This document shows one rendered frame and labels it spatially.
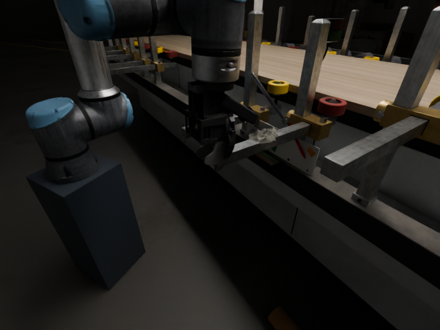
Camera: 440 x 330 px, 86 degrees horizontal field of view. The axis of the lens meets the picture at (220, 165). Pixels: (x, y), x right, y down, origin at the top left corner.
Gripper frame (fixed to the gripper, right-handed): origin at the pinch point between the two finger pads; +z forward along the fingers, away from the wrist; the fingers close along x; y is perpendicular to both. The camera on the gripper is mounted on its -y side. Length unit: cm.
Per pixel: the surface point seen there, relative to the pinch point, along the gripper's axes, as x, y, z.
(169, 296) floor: -22, 10, 83
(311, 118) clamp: -0.7, -32.8, -6.1
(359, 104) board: 4.5, -47.7, -9.7
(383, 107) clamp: 17.3, -31.1, -15.1
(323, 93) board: -8.2, -47.5, -9.7
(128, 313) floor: -26, 28, 84
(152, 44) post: -128, -30, -14
